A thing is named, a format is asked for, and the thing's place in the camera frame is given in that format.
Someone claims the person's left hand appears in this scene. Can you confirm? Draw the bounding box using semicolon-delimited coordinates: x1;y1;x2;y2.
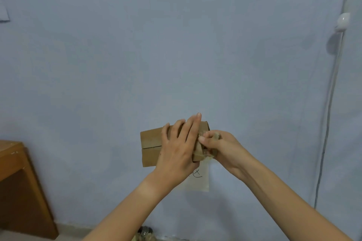
153;113;202;192

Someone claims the person's right hand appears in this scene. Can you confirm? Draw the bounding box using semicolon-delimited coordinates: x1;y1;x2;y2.
198;130;251;180

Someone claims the brown cardboard box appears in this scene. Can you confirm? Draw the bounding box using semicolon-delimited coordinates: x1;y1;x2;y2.
140;121;210;168

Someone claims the brown packing tape strip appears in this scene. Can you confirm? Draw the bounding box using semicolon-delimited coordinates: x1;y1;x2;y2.
193;132;222;163

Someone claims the person's right forearm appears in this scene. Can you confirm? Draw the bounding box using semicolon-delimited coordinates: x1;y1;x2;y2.
237;156;354;241

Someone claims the person's left forearm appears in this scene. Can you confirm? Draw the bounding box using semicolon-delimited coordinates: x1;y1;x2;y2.
81;175;177;241

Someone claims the metallic object with clutter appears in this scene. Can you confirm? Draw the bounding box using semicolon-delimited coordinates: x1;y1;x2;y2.
132;226;159;241

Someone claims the brown wooden table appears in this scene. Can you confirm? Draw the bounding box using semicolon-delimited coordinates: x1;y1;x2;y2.
0;140;59;240

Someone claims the white power cable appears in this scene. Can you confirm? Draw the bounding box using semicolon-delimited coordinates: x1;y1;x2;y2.
313;0;357;210

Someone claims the white inline cable switch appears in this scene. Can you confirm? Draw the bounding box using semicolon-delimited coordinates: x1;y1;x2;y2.
335;13;351;33

